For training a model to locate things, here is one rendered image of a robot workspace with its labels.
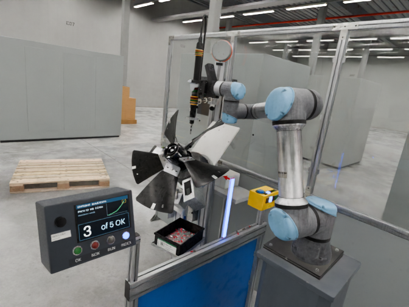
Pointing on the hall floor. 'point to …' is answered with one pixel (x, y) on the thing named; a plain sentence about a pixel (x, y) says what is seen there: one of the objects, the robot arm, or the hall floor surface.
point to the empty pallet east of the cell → (58, 174)
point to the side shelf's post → (222, 218)
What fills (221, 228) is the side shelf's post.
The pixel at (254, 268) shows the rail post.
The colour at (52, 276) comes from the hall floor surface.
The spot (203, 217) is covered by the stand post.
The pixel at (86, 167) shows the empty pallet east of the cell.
